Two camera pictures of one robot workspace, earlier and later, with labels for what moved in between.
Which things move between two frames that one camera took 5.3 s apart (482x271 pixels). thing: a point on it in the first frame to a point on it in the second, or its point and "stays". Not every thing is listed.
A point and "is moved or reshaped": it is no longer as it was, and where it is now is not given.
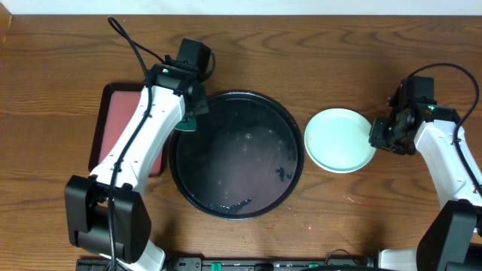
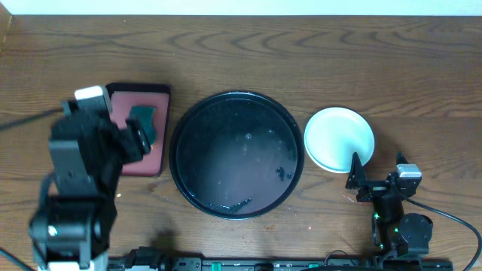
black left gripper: x=198 y=104 to x=132 y=136
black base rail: x=238 y=264 stays
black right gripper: x=378 y=140 to x=357 y=175
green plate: x=337 y=140 stays
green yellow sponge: x=188 y=125 is moved or reshaped
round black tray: x=244 y=159 stays
